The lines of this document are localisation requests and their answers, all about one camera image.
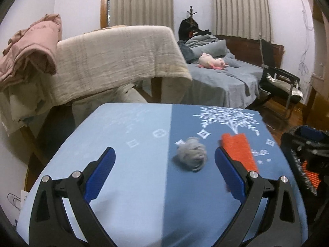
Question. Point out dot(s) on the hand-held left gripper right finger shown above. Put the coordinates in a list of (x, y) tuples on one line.
[(228, 172)]

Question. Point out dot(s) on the wooden wardrobe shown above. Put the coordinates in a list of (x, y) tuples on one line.
[(320, 87)]

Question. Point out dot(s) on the pink plush toy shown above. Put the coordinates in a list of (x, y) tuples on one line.
[(212, 61)]

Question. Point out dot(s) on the black clothing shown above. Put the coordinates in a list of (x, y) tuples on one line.
[(187, 28)]

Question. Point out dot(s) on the black metal chair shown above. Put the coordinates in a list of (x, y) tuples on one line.
[(270, 54)]

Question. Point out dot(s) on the white paper sheet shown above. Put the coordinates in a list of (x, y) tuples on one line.
[(21, 200)]

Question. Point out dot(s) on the bed with grey sheet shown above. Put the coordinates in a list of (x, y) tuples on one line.
[(218, 87)]

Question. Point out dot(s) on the wooden headboard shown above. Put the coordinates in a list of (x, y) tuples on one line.
[(246, 49)]

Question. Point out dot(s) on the wooden window frame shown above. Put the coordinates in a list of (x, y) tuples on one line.
[(104, 5)]

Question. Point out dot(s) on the black coat stand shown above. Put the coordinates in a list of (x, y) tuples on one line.
[(191, 11)]

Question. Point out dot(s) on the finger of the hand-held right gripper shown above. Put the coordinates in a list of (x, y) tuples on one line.
[(313, 149), (312, 133)]

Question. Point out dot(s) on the orange striped item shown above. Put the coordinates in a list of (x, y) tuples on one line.
[(312, 175)]

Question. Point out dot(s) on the pink blanket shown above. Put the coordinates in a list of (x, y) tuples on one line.
[(33, 46)]

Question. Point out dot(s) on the blue printed tablecloth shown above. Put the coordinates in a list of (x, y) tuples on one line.
[(128, 185)]

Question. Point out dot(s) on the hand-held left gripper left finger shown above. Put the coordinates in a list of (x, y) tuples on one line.
[(102, 169)]

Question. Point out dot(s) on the white folded cloth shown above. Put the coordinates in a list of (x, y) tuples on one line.
[(20, 105)]

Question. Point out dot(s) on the grey ball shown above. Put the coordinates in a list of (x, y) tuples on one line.
[(191, 154)]

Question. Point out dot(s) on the bin with black bag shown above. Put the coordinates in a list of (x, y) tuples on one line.
[(290, 175)]

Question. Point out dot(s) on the shiny chair cushion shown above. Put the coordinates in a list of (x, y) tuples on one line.
[(282, 86)]

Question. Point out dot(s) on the beige curtain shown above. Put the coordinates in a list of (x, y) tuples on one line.
[(141, 5), (243, 12)]

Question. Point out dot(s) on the orange knit cloth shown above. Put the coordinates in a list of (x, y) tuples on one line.
[(239, 149)]

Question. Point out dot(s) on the beige towel cover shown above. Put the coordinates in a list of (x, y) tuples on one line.
[(115, 56)]

